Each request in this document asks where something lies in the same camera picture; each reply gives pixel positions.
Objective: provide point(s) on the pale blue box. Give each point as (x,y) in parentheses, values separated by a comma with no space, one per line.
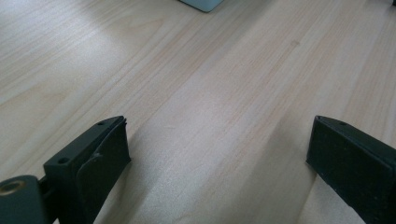
(202,3)

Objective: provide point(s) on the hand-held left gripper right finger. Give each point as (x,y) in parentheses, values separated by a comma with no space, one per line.
(351,161)

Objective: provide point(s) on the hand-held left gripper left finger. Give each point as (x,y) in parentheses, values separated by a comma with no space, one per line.
(90,174)

